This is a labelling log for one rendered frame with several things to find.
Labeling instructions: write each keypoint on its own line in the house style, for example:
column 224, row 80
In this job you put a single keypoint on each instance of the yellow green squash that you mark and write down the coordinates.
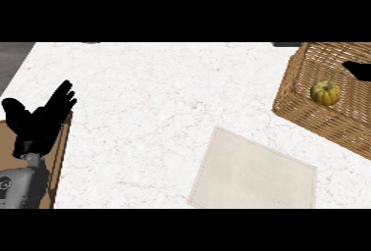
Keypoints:
column 326, row 93

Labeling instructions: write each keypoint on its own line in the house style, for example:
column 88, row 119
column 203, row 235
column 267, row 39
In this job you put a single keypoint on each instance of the brown wicker basket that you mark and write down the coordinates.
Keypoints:
column 319, row 114

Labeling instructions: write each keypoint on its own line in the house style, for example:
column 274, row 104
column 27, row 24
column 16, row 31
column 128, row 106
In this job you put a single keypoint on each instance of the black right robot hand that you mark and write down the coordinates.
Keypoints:
column 360, row 70

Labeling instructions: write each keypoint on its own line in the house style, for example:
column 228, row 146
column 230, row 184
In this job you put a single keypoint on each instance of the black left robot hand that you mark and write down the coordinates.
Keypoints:
column 42, row 124

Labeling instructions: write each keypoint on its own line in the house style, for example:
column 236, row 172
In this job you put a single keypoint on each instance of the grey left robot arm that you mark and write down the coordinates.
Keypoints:
column 22, row 186

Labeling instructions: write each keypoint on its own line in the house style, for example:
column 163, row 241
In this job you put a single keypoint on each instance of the beige placemat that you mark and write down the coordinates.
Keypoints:
column 254, row 175

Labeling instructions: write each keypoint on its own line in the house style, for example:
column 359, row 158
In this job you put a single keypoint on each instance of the brown wooden cabinet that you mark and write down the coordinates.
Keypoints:
column 57, row 157

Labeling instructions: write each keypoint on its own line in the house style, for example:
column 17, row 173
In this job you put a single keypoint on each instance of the dark grey appliance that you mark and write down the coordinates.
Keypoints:
column 288, row 44

